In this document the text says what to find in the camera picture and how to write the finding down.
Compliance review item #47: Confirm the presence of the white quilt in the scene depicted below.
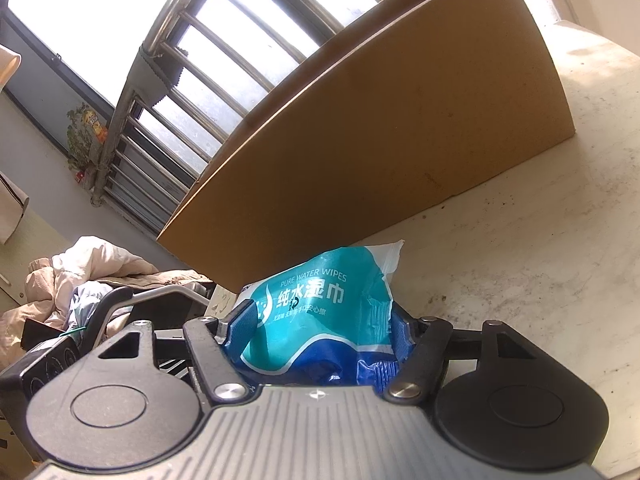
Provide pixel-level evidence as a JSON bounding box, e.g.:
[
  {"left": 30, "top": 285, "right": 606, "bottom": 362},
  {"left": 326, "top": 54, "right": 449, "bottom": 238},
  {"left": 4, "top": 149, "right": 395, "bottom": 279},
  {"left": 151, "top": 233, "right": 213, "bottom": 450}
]
[{"left": 0, "top": 235, "right": 207, "bottom": 356}]

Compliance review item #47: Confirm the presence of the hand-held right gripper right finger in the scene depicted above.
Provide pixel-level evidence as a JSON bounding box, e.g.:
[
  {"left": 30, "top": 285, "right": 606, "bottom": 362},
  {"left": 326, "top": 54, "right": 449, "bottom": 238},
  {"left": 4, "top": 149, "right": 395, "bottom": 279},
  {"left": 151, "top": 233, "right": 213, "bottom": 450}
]
[{"left": 385, "top": 310, "right": 538, "bottom": 403}]

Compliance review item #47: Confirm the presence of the metal window railing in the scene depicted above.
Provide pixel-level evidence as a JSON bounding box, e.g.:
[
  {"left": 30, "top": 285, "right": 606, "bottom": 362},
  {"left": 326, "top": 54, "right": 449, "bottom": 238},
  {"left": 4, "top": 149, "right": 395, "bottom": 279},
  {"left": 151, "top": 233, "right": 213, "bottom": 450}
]
[{"left": 90, "top": 0, "right": 496, "bottom": 241}]

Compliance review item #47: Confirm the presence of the blue wet wipes packet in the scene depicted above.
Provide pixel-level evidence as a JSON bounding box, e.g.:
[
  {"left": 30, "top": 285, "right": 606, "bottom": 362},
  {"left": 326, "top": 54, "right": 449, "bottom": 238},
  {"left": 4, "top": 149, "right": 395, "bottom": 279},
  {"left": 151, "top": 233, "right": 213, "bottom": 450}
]
[{"left": 227, "top": 239, "right": 417, "bottom": 389}]

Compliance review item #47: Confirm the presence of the plant wall sticker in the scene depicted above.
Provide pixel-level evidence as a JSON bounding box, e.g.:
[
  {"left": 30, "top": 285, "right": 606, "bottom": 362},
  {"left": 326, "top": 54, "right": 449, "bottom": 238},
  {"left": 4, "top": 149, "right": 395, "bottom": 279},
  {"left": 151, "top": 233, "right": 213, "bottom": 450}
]
[{"left": 65, "top": 102, "right": 109, "bottom": 182}]

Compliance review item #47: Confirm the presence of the grey serrated strap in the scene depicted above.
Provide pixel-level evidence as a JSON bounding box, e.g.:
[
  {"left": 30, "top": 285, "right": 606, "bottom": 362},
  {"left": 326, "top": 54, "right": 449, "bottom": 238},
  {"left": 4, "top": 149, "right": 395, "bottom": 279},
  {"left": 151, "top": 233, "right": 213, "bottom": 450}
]
[{"left": 139, "top": 44, "right": 183, "bottom": 109}]

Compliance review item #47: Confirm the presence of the brown cardboard box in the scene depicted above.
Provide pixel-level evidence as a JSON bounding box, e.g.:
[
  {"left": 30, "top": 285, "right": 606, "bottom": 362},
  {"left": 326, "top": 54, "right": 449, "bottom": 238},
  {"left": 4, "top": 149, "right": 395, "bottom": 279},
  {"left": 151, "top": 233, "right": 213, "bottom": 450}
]
[{"left": 156, "top": 0, "right": 577, "bottom": 294}]

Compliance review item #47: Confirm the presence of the light blue cloth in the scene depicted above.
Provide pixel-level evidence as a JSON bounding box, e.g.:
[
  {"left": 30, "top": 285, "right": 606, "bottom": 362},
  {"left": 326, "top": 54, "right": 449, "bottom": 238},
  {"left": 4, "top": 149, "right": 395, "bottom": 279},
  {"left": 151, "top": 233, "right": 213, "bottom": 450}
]
[{"left": 67, "top": 285, "right": 104, "bottom": 334}]

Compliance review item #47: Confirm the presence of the window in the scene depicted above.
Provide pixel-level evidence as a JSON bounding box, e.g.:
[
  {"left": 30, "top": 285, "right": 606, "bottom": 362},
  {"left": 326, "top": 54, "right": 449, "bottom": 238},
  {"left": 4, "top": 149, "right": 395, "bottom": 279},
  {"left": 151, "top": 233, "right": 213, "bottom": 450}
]
[{"left": 0, "top": 0, "right": 501, "bottom": 241}]

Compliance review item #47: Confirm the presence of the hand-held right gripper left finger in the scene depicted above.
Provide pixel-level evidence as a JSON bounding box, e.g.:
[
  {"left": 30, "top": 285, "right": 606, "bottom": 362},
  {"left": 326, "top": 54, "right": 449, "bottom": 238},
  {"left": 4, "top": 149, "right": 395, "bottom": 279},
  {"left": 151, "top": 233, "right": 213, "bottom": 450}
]
[{"left": 97, "top": 300, "right": 261, "bottom": 403}]

